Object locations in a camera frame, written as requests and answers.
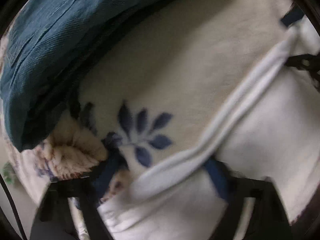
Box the white cotton pants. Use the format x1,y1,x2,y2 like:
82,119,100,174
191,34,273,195
98,0,319,239

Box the floral fleece blanket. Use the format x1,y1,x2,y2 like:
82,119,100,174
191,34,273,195
0,17,176,240

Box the black cable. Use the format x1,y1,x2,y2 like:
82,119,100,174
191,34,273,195
0,174,27,240

